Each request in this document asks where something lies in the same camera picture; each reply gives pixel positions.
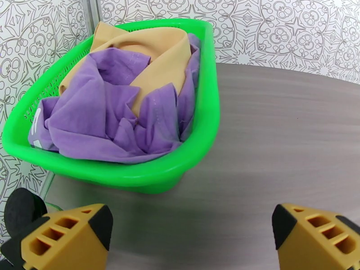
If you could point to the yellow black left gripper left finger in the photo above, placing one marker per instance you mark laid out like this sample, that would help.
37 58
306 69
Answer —
64 244

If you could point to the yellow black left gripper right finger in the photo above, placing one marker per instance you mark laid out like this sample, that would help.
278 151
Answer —
312 246

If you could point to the purple t-shirt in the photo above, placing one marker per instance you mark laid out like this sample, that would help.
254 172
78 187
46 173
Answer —
92 109

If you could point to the tan garment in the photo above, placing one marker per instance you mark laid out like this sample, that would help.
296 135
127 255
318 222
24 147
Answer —
163 58

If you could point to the green plastic laundry basket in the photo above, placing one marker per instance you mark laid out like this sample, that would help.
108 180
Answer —
197 154

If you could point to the aluminium corner post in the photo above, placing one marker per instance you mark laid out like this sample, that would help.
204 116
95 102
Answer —
91 13

